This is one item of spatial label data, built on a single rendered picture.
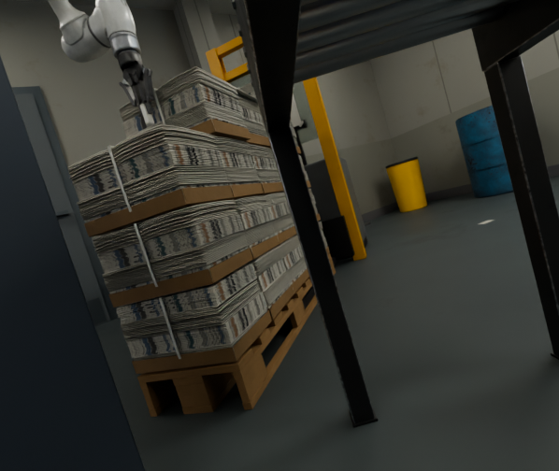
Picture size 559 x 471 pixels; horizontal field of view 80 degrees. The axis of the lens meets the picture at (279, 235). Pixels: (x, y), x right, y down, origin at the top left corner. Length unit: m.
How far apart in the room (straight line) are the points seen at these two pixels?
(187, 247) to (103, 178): 0.33
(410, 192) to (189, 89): 3.92
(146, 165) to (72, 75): 2.98
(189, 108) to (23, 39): 2.93
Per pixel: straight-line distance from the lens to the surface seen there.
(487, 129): 4.27
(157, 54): 4.23
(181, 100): 1.31
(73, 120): 3.77
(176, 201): 0.96
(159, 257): 1.04
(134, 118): 1.44
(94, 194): 1.16
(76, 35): 1.47
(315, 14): 0.55
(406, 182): 4.84
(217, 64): 2.94
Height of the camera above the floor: 0.52
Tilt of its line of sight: 4 degrees down
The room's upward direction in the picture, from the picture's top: 17 degrees counter-clockwise
